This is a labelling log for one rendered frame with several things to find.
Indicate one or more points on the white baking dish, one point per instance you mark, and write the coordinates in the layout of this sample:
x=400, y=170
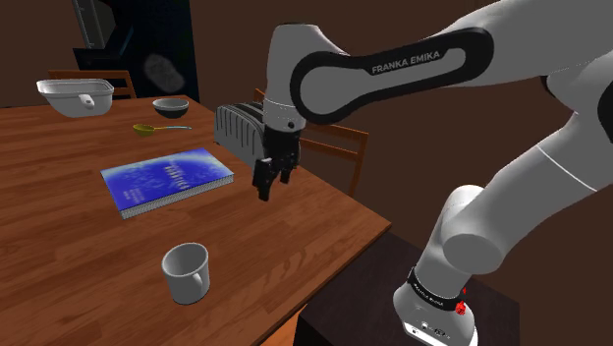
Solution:
x=72, y=98

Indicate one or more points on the dark tall cabinet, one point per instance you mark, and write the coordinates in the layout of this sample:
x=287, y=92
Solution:
x=163, y=38

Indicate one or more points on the wooden chair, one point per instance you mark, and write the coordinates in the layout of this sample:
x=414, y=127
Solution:
x=335, y=131
x=119, y=76

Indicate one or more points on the dark robot stand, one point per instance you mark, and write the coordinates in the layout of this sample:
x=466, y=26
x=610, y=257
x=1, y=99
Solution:
x=354, y=297

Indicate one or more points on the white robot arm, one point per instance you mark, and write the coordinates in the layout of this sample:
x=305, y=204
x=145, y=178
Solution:
x=527, y=52

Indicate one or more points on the white mug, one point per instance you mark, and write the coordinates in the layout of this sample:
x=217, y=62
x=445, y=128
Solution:
x=184, y=278

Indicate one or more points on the silver toaster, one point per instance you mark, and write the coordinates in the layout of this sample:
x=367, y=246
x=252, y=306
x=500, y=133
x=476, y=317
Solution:
x=237, y=129

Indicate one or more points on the blue book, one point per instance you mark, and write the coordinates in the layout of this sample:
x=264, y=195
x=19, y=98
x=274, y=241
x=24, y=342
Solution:
x=163, y=179

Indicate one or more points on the wooden table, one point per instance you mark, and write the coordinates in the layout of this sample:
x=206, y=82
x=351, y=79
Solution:
x=72, y=249

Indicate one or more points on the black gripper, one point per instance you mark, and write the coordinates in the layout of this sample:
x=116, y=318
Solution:
x=280, y=141

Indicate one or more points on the dark bowl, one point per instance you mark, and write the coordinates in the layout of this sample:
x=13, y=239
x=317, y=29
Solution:
x=171, y=109

